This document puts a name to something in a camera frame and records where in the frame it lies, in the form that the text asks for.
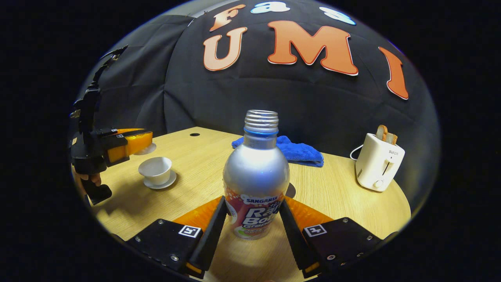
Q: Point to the silver water bottle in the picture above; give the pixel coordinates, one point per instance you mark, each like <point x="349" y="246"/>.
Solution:
<point x="256" y="172"/>

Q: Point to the dark round coaster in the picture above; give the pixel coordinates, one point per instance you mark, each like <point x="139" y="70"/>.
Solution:
<point x="292" y="190"/>

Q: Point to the blue towel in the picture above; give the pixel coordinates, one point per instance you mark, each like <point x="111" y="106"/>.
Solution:
<point x="301" y="152"/>

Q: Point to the white saucer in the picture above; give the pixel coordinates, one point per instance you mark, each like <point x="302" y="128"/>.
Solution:
<point x="166" y="184"/>

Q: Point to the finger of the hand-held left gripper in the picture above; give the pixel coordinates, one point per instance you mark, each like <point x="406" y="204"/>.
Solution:
<point x="117" y="131"/>
<point x="117" y="143"/>

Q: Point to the white toaster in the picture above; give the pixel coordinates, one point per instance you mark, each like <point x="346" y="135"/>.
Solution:
<point x="377" y="164"/>

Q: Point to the white teacup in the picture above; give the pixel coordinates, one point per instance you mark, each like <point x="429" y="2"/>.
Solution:
<point x="155" y="170"/>

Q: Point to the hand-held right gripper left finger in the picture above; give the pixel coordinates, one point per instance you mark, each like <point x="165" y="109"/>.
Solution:
<point x="213" y="235"/>

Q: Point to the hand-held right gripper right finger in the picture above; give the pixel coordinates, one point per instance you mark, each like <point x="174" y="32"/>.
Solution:
<point x="293" y="235"/>

